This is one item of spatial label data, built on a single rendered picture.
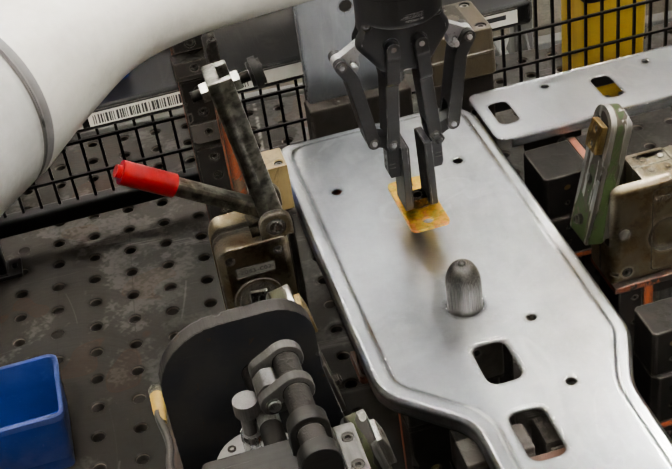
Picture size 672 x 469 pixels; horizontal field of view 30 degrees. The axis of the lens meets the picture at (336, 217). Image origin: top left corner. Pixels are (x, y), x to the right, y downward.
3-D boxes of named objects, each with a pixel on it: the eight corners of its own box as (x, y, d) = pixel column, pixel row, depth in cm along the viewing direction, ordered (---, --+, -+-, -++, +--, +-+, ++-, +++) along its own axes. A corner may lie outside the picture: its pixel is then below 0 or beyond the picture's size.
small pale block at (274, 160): (335, 430, 142) (288, 164, 120) (305, 438, 141) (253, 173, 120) (327, 409, 145) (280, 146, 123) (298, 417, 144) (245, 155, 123)
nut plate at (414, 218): (451, 224, 116) (450, 213, 116) (412, 234, 116) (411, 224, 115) (423, 176, 123) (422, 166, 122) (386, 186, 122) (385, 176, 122)
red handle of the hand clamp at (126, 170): (287, 215, 113) (122, 172, 106) (278, 234, 114) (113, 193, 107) (277, 190, 117) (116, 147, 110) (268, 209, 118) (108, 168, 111)
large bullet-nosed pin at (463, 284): (489, 324, 111) (485, 266, 107) (455, 333, 110) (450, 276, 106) (476, 302, 113) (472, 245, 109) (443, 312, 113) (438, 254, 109)
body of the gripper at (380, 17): (357, -2, 101) (369, 97, 107) (456, -25, 102) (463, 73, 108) (333, -37, 107) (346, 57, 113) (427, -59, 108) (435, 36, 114)
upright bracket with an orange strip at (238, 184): (295, 425, 143) (217, 40, 114) (284, 428, 143) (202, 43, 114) (289, 407, 146) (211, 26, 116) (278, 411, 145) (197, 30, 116)
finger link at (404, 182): (409, 147, 113) (401, 149, 113) (414, 210, 118) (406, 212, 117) (399, 131, 116) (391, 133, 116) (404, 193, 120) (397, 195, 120)
